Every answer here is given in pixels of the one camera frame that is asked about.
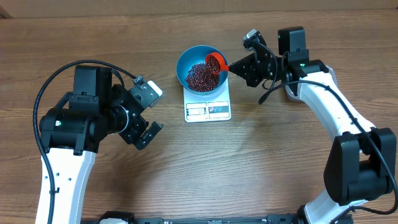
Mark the red measuring scoop blue handle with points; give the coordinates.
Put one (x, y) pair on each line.
(216, 63)

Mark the clear plastic container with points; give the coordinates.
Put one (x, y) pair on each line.
(333, 73)

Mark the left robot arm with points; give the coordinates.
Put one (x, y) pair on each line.
(105, 100)

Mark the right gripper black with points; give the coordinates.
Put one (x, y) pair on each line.
(252, 74)

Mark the blue bowl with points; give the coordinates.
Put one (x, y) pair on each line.
(191, 57)

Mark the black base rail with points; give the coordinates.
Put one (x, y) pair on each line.
(126, 217)

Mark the red beans in bowl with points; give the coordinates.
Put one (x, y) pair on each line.
(200, 79)

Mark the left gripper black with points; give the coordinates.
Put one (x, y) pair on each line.
(130, 135)

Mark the white kitchen scale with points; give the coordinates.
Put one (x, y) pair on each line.
(207, 108)

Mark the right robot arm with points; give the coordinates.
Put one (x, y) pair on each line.
(362, 161)

